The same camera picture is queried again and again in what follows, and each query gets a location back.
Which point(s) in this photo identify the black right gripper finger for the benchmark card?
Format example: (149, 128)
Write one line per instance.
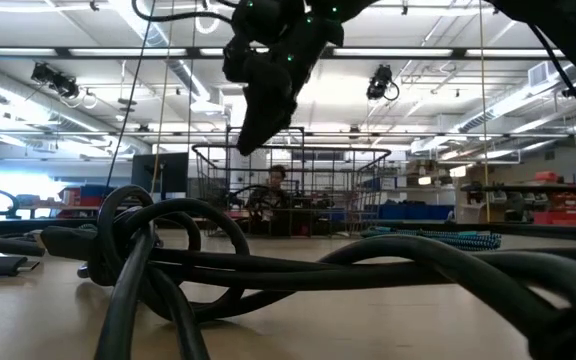
(265, 110)

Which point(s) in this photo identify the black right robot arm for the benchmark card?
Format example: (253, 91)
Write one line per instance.
(568, 30)

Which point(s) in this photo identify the white cylindrical tank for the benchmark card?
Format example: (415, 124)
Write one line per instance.
(255, 167)

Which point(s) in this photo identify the person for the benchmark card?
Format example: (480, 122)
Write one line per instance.
(278, 175)

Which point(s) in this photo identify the black computer monitor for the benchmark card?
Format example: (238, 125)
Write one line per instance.
(160, 172)

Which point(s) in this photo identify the blue storage bins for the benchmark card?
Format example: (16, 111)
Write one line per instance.
(418, 212)

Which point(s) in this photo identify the LED light bar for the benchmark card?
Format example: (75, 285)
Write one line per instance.
(460, 52)

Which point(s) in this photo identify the red and blue bins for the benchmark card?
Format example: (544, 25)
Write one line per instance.
(83, 196)

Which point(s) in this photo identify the small black dome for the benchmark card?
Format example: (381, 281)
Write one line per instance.
(570, 91)

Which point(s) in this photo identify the red storage bins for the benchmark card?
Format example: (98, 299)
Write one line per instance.
(568, 218)

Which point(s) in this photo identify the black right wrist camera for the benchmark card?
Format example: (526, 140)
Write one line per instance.
(235, 65)

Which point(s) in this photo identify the black rig camera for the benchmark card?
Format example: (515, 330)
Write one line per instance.
(379, 82)
(63, 87)

